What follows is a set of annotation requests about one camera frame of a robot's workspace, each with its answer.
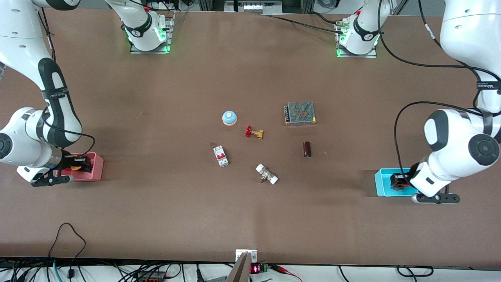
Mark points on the metal mesh power supply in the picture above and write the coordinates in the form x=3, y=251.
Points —
x=300, y=112

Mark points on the metal fitting white caps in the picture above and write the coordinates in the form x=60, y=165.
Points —
x=267, y=174

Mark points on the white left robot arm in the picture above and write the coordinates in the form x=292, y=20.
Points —
x=462, y=149

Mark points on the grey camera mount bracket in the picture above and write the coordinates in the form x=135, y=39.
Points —
x=244, y=258

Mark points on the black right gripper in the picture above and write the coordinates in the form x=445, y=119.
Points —
x=70, y=161

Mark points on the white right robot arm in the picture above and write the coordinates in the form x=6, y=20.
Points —
x=23, y=39

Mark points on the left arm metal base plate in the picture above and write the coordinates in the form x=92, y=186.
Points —
x=356, y=55

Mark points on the pink plastic bin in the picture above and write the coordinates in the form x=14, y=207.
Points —
x=98, y=172

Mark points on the cyan plastic bin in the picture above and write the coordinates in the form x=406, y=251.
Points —
x=383, y=184

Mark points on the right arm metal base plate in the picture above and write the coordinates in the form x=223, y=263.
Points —
x=150, y=51

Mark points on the red LED display module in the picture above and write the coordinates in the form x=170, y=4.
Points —
x=255, y=269

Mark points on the yellow push button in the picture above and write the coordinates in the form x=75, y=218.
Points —
x=76, y=168

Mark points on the dark brown cylindrical capacitor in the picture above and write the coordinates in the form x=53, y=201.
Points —
x=307, y=149

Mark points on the red clip lead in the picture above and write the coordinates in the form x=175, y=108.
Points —
x=283, y=270

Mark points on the white red circuit breaker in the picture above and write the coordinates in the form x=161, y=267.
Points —
x=220, y=156

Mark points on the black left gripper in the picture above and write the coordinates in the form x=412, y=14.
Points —
x=399, y=181

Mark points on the blue round call bell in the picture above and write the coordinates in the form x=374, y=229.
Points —
x=229, y=117

